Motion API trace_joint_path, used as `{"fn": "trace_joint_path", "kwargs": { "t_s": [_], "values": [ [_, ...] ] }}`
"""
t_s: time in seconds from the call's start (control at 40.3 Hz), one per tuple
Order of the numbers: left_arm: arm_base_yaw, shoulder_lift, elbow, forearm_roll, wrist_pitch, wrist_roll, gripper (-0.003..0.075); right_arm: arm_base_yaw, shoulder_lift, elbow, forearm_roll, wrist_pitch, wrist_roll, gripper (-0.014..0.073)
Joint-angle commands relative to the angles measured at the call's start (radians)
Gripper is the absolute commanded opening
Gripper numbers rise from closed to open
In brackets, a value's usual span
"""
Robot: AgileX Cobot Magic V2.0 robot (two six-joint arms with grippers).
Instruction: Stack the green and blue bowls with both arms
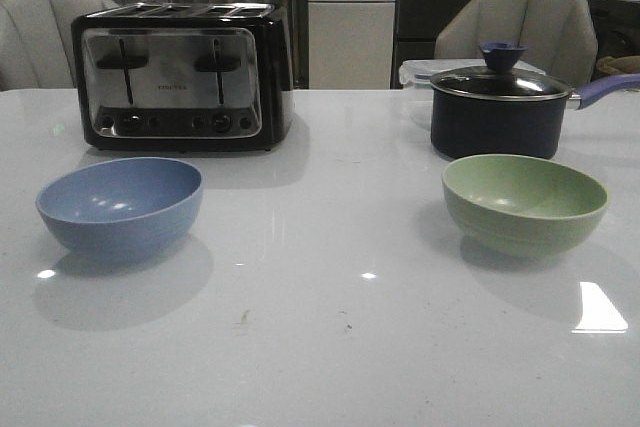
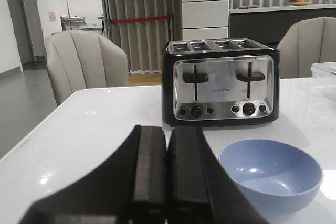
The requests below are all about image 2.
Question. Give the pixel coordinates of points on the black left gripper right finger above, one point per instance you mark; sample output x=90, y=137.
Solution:
x=198, y=188

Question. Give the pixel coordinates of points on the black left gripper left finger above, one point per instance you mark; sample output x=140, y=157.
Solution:
x=128, y=187

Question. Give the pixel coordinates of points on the blue bowl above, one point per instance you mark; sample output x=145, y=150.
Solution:
x=274, y=176

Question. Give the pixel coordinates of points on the black chrome four-slot toaster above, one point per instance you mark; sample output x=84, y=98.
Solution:
x=219, y=82

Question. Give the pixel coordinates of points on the beige armchair left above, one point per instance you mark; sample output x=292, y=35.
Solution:
x=79, y=60

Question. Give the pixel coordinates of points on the beige armchair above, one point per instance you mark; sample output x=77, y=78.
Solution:
x=305, y=43
x=79, y=60

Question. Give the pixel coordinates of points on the red barrier belt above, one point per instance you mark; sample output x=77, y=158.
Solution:
x=144, y=19

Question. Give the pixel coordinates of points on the clear plastic food container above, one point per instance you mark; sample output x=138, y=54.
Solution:
x=323, y=79

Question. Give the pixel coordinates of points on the metal cart in background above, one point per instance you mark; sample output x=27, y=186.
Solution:
x=73, y=23

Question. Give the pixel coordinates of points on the dark kitchen counter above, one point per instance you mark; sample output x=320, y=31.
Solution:
x=269, y=24

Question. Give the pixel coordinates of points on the beige armchair right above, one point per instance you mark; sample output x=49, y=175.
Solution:
x=305, y=43

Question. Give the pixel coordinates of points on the grey pleated curtain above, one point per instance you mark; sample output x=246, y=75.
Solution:
x=143, y=42

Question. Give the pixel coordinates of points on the white drawer cabinet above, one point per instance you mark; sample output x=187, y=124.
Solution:
x=205, y=19

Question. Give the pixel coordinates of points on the fruit bowl on counter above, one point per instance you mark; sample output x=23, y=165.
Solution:
x=298, y=2

